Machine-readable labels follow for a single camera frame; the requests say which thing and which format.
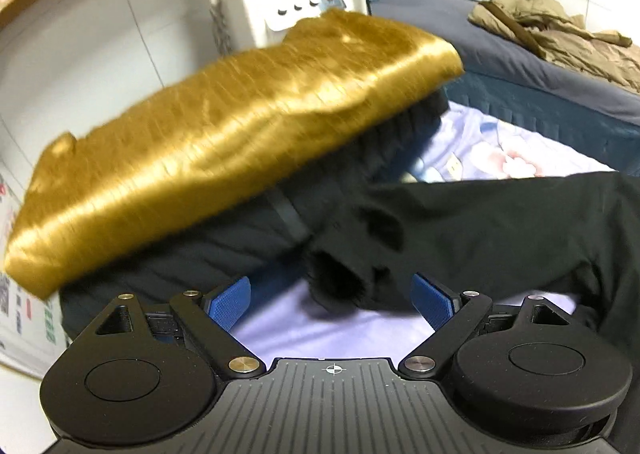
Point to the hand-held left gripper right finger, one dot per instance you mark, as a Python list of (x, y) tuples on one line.
[(431, 299)]

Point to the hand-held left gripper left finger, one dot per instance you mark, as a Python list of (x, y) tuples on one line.
[(229, 301)]

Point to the black jacket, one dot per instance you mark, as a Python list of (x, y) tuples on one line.
[(475, 234)]

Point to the golden yellow satin garment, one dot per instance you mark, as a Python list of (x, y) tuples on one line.
[(225, 133)]

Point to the printed bed sheet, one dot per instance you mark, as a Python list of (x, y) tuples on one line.
[(325, 329)]

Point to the massage bed with dark sheet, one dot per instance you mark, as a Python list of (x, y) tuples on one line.
[(500, 68)]

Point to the khaki jacket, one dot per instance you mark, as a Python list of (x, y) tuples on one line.
[(565, 43)]

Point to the wall poster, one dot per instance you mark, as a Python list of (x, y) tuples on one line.
[(25, 314)]

